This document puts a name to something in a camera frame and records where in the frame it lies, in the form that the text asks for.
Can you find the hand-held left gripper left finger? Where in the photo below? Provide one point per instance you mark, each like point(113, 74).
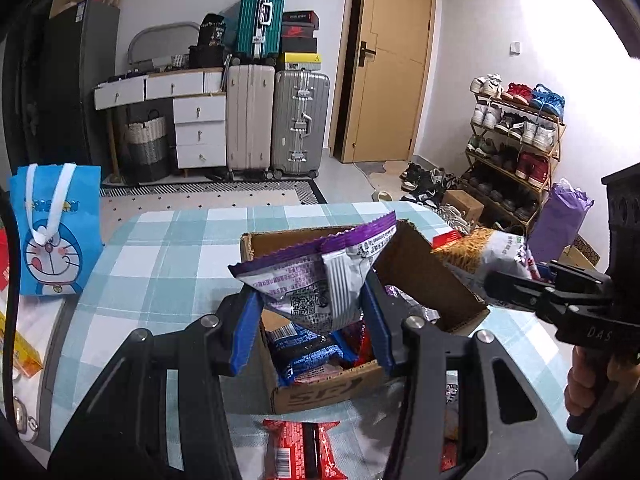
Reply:
point(247, 332)

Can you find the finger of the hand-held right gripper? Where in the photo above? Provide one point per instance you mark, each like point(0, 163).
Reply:
point(580, 274)
point(515, 291)

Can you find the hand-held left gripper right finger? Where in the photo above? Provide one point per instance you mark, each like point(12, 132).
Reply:
point(378, 327)

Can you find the orange white snack bag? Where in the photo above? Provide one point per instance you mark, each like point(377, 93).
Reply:
point(480, 255)

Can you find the blue snack packet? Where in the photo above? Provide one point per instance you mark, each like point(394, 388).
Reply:
point(305, 352)

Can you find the purple white snack bag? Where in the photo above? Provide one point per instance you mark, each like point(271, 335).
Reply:
point(310, 280)
point(407, 305)

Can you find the person's right hand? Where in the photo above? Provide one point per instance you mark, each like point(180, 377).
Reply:
point(577, 390)

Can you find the patterned cardboard box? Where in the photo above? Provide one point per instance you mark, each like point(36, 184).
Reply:
point(582, 252)

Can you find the purple gift bag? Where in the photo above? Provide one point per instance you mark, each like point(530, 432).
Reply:
point(560, 225)

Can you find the small red snack packet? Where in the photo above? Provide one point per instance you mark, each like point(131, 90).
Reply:
point(446, 239)

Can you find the small brown cardboard box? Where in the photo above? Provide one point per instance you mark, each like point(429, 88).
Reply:
point(462, 206)

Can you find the red white stick snack packet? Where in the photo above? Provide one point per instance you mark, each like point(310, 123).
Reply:
point(450, 425)

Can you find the red packet with barcode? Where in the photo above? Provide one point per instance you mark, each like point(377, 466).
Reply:
point(305, 447)

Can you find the white slipper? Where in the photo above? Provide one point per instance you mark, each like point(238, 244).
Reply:
point(384, 196)

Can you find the wooden shoe rack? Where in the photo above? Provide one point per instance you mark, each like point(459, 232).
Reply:
point(515, 150)

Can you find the pile of shoes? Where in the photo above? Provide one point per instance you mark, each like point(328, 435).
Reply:
point(425, 182)

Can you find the patterned floor rug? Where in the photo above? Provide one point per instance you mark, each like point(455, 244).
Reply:
point(210, 192)

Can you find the white drawer desk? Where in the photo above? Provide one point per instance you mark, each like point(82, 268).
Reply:
point(197, 130)

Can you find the woven laundry basket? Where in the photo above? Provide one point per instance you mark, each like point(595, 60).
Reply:
point(146, 147)

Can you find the beige suitcase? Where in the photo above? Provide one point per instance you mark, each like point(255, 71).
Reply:
point(250, 120)

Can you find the blue cartoon tote bag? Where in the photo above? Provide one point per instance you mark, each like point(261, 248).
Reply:
point(55, 240)

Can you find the silver suitcase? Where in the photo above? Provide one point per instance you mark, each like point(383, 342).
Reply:
point(300, 120)

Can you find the red carton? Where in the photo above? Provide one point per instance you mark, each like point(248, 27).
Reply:
point(4, 260)

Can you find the wooden door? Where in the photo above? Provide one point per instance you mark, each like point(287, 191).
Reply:
point(390, 60)

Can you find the yellow black shoe box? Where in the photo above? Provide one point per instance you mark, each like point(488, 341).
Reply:
point(299, 61)

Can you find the black bag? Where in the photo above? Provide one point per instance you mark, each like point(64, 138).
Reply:
point(207, 42)

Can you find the black refrigerator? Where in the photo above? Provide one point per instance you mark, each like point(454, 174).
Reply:
point(80, 90)

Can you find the teal suitcase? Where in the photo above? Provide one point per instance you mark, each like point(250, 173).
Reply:
point(260, 17)

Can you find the grey oval frame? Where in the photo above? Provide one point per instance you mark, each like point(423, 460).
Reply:
point(160, 40)

